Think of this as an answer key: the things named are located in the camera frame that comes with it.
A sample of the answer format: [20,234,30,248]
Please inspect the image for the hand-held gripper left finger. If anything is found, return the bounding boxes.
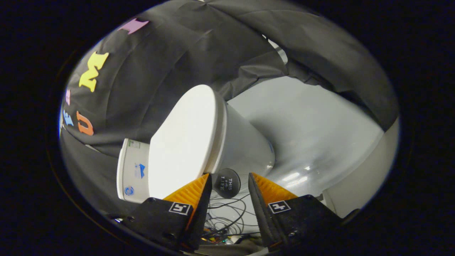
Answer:
[121,173,213,251]

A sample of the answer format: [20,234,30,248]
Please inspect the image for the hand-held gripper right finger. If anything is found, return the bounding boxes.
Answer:
[248,172,359,251]

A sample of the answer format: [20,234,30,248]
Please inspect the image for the black round lid pull tab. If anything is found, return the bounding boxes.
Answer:
[213,168,241,199]

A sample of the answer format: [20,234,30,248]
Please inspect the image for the white toilet lid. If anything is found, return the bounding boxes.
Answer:
[148,84,228,199]

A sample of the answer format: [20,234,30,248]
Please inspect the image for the white toilet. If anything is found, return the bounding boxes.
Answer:
[117,103,276,204]

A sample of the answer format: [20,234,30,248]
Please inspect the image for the black backdrop cloth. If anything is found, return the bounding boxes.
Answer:
[60,0,399,217]

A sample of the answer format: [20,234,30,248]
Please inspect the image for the thin black cables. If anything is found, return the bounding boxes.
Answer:
[203,194,262,246]

